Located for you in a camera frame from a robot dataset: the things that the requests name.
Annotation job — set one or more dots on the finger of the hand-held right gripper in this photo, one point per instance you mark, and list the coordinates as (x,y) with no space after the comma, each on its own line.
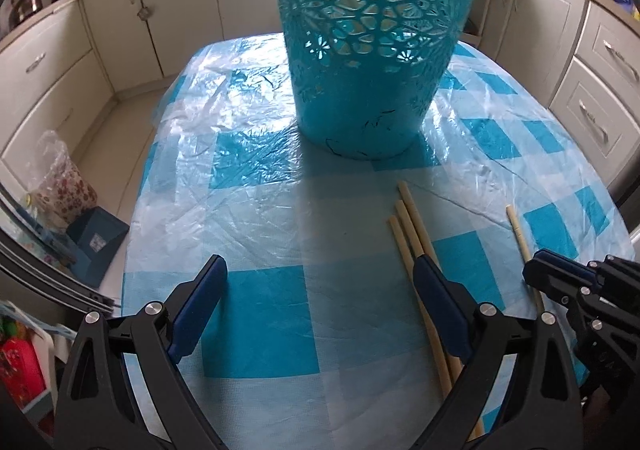
(565,264)
(545,282)

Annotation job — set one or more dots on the blue and yellow packet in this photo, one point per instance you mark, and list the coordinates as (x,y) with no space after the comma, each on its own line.
(625,2)

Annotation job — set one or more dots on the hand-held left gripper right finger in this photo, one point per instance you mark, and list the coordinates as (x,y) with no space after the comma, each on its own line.
(440,305)

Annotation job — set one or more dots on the blue perforated plastic basket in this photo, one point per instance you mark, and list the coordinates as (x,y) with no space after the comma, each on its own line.
(360,79)

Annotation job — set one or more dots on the blue checkered plastic tablecloth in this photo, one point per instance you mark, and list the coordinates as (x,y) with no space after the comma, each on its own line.
(280,210)

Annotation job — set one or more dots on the grey metal frame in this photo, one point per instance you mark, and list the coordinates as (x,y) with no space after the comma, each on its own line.
(40,270)

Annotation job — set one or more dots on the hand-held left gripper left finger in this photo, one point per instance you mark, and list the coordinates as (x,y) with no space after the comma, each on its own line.
(200,310)

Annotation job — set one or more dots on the cream double-door base cabinets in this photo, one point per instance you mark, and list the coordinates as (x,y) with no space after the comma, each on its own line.
(175,4)

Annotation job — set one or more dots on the red package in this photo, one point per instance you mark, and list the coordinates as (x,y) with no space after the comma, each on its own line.
(20,370)

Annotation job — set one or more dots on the cream base cabinet with drawer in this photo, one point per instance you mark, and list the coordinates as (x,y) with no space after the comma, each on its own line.
(45,89)

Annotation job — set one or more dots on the clear plastic bag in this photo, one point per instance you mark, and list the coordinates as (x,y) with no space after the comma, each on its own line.
(60,180)

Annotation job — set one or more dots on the blue cardboard box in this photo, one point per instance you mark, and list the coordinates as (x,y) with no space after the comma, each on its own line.
(97,245)

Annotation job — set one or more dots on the metal kettle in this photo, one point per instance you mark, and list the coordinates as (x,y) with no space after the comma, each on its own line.
(25,4)

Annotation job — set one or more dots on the wooden chopstick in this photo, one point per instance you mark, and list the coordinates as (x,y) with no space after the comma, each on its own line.
(412,210)
(517,230)
(407,225)
(400,242)

